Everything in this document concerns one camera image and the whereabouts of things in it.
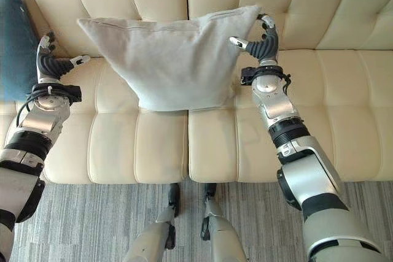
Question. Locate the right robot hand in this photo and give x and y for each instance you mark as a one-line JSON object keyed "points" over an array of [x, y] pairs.
{"points": [[265, 45]]}

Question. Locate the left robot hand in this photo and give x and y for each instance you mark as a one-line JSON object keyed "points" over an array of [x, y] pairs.
{"points": [[49, 65]]}

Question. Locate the light grey cushion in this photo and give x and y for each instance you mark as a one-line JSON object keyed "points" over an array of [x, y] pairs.
{"points": [[172, 62]]}

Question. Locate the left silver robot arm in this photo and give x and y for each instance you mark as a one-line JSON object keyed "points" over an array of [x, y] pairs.
{"points": [[29, 139]]}

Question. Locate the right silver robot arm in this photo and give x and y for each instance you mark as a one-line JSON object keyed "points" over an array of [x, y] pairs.
{"points": [[302, 167]]}

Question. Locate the cream leather sofa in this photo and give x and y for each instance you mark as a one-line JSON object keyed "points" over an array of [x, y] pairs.
{"points": [[202, 68]]}

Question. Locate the dark teal cushion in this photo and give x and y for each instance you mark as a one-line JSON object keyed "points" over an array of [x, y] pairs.
{"points": [[13, 47]]}

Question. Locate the right silver robot leg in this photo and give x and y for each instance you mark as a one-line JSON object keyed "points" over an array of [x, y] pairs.
{"points": [[219, 228]]}

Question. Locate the silver robot leg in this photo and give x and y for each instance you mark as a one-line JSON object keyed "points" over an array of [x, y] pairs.
{"points": [[219, 228], [153, 231]]}

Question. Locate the left silver robot leg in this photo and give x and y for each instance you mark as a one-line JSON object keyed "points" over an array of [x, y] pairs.
{"points": [[153, 231]]}

